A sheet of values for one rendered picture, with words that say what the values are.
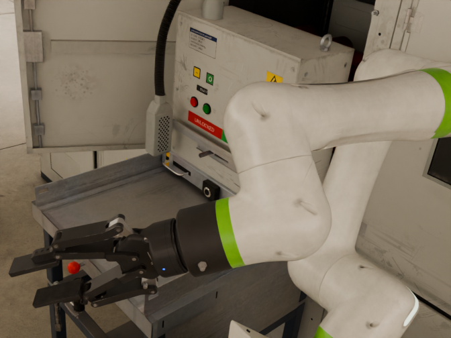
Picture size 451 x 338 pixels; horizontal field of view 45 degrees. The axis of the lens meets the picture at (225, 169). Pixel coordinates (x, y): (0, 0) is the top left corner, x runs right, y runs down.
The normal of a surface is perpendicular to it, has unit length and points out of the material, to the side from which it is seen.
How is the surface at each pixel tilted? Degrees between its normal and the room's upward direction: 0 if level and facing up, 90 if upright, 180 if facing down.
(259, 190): 69
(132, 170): 90
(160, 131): 90
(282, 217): 59
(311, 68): 90
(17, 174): 0
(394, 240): 90
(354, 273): 39
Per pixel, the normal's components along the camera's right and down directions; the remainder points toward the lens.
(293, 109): 0.61, -0.22
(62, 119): 0.28, 0.50
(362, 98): 0.43, -0.43
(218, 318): 0.67, 0.42
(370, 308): -0.30, -0.32
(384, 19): -0.73, 0.26
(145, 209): 0.10, -0.87
